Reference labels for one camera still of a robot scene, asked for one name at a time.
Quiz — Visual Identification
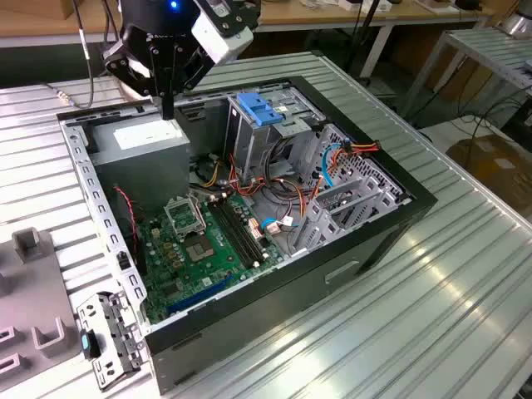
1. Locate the orange red power wire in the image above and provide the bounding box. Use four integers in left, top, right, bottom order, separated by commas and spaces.
328, 139, 382, 175

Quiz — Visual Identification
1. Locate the blue expansion slot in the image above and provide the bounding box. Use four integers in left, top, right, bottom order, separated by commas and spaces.
165, 276, 234, 317

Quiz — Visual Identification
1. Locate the black cable bundle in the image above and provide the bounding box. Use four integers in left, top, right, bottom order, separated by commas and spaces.
268, 139, 300, 196

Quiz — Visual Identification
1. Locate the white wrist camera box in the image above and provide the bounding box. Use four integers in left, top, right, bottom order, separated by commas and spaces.
190, 0, 255, 67

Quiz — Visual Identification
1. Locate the black RAM slot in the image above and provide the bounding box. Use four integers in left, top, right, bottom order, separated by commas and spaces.
219, 198, 263, 265
209, 201, 253, 269
214, 199, 258, 267
224, 197, 268, 262

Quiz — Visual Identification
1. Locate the black case fan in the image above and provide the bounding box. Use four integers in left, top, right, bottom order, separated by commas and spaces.
111, 189, 149, 275

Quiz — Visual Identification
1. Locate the red black fan wire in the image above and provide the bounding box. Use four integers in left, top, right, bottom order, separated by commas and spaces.
112, 185, 140, 254

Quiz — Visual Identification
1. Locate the long wooden desk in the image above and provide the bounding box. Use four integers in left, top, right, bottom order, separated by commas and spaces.
0, 0, 495, 49

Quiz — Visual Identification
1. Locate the green motherboard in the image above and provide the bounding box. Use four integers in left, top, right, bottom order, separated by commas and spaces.
135, 190, 288, 328

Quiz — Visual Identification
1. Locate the grey parts rack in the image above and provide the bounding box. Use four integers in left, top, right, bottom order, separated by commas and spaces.
0, 226, 82, 383

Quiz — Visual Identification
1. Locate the metal socket cover frame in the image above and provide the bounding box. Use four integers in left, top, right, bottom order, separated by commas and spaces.
163, 195, 208, 240

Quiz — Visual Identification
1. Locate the blue plastic drive latch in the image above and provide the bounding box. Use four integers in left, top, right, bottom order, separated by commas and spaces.
235, 91, 286, 128

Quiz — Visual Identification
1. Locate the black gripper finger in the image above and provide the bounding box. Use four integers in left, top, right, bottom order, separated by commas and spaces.
167, 44, 211, 121
102, 40, 169, 121

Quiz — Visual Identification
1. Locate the brown cardboard box on desk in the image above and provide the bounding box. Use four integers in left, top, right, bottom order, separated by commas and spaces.
16, 0, 78, 21

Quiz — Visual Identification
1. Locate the orange red wire bundle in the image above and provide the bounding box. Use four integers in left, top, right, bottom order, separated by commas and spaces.
227, 153, 323, 219

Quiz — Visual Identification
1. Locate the white connector with thin wires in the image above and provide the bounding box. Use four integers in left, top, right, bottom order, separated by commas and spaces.
264, 215, 300, 238

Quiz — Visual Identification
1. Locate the white metal slat side table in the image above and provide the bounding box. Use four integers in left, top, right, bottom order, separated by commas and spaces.
398, 28, 532, 121

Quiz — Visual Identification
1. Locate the black open PC case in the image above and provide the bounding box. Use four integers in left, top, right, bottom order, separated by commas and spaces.
56, 74, 440, 396

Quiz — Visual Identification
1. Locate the metal expansion slot bracket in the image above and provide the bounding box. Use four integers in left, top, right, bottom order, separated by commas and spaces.
76, 290, 149, 392

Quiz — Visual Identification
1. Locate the grey metal drive cage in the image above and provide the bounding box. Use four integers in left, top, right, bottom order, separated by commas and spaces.
224, 89, 329, 184

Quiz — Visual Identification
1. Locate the black robot cable with connector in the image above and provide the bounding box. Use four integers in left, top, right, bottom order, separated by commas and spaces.
43, 0, 124, 110

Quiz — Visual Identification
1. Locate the blue data wire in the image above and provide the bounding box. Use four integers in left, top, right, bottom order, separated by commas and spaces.
320, 139, 348, 190

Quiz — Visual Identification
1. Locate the thin locking lever wire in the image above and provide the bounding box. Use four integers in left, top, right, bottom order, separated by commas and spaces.
189, 193, 209, 234

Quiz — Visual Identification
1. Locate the yellow black wire bundle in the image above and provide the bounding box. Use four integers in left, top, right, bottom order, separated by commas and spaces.
202, 160, 224, 188

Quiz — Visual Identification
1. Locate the CPU socket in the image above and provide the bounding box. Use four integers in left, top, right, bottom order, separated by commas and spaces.
182, 234, 217, 265

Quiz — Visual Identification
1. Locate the grey power supply unit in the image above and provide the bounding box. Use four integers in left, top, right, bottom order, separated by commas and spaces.
85, 111, 192, 213

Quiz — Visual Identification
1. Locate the brown cardboard box on floor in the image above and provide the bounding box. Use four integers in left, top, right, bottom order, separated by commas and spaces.
446, 132, 532, 209

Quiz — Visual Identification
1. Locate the black tripod stand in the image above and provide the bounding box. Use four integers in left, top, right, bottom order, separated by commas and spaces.
344, 0, 382, 84

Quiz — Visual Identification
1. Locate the black latch with blue tab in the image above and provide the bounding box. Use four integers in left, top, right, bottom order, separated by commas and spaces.
78, 328, 103, 361

